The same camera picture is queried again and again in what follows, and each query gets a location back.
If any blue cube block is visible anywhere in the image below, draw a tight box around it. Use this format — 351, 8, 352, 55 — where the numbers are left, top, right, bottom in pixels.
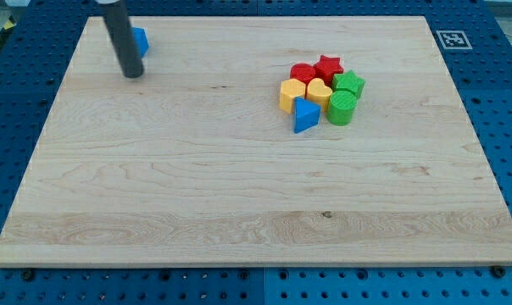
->
132, 26, 149, 58

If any wooden board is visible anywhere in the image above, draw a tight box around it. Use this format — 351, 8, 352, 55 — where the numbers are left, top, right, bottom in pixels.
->
0, 16, 512, 268

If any blue triangle block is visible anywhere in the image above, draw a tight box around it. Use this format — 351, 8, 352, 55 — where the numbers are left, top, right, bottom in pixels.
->
293, 97, 321, 133

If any yellow hexagon block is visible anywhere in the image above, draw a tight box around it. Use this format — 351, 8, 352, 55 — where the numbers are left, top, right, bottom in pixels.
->
279, 78, 306, 114

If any yellow heart block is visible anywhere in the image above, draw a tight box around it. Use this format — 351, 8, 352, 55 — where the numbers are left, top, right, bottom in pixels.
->
306, 78, 333, 113

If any red cylinder block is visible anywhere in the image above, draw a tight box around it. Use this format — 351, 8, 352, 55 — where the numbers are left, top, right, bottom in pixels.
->
290, 63, 316, 85

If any green cylinder block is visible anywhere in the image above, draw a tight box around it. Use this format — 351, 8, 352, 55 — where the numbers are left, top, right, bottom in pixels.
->
326, 91, 358, 126

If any red star block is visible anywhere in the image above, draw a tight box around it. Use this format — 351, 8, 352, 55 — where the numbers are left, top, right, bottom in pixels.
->
313, 55, 344, 86

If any green star block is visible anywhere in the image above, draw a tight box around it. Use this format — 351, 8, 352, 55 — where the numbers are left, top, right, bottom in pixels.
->
331, 70, 365, 98

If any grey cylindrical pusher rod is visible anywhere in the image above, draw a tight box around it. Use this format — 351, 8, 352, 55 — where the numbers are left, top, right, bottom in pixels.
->
97, 0, 144, 79

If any white fiducial marker tag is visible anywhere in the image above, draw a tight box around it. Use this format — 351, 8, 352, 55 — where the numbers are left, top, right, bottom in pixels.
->
437, 30, 472, 50

